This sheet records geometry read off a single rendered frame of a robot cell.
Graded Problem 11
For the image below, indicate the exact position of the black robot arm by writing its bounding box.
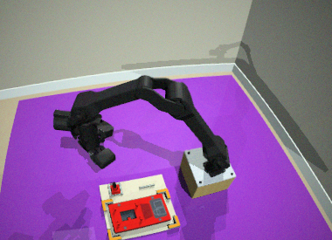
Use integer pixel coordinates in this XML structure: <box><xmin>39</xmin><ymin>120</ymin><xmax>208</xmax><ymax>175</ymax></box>
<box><xmin>53</xmin><ymin>75</ymin><xmax>230</xmax><ymax>177</ymax></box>

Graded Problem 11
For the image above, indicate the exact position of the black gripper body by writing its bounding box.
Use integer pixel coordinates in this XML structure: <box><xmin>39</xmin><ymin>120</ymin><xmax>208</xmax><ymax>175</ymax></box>
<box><xmin>71</xmin><ymin>126</ymin><xmax>115</xmax><ymax>169</ymax></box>

